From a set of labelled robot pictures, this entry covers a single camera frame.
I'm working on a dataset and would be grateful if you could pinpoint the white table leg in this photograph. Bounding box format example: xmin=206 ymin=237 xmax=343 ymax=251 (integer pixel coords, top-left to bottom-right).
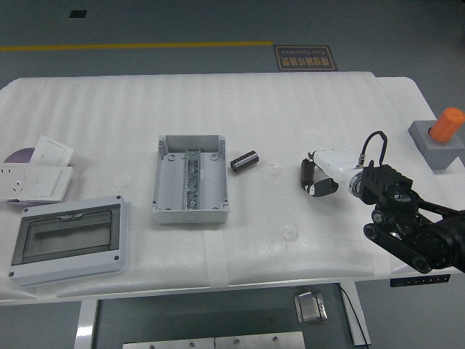
xmin=339 ymin=281 xmax=372 ymax=346
xmin=74 ymin=300 xmax=99 ymax=349

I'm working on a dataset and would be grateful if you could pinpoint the orange cylinder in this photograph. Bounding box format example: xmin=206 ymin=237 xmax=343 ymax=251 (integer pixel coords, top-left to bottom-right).
xmin=430 ymin=107 xmax=465 ymax=143

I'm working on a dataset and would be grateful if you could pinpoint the white foam mat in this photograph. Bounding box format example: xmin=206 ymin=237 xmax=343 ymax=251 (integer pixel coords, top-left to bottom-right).
xmin=0 ymin=71 xmax=397 ymax=302

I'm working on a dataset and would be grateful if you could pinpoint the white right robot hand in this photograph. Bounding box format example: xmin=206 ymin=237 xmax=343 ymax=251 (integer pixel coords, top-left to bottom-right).
xmin=300 ymin=148 xmax=360 ymax=199

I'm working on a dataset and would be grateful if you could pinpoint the metal mounting rail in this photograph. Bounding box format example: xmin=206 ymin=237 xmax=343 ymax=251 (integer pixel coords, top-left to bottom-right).
xmin=184 ymin=148 xmax=201 ymax=211

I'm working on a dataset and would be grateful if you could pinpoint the white switch plate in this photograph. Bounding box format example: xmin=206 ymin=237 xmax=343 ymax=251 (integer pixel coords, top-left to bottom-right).
xmin=31 ymin=135 xmax=75 ymax=167
xmin=21 ymin=165 xmax=75 ymax=203

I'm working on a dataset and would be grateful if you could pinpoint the grey cover with clear window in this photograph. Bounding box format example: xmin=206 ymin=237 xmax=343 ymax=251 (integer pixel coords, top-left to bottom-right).
xmin=7 ymin=195 xmax=131 ymax=288

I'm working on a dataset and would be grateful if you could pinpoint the thin black cable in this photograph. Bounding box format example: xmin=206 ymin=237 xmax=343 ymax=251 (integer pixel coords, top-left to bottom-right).
xmin=339 ymin=285 xmax=368 ymax=346

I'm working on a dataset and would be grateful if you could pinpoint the grey metal plate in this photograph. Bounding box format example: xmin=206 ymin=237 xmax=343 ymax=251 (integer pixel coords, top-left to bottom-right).
xmin=122 ymin=337 xmax=215 ymax=349
xmin=214 ymin=332 xmax=306 ymax=349

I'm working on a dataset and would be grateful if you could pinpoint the black table control panel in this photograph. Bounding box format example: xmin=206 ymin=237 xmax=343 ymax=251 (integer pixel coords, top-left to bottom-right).
xmin=390 ymin=274 xmax=451 ymax=288

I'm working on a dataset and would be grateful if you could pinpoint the purple disc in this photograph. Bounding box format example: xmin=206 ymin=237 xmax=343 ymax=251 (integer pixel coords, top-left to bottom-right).
xmin=2 ymin=147 xmax=37 ymax=208

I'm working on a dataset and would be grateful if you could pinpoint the grey open junction box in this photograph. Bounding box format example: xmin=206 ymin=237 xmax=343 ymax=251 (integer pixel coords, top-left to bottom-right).
xmin=151 ymin=134 xmax=231 ymax=225

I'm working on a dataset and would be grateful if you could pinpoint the white wall socket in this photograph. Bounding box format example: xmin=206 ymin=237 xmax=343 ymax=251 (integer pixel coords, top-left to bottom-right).
xmin=0 ymin=164 xmax=28 ymax=201

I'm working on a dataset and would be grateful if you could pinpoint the grey block holder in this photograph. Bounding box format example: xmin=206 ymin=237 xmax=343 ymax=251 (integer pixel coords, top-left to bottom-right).
xmin=407 ymin=119 xmax=465 ymax=171

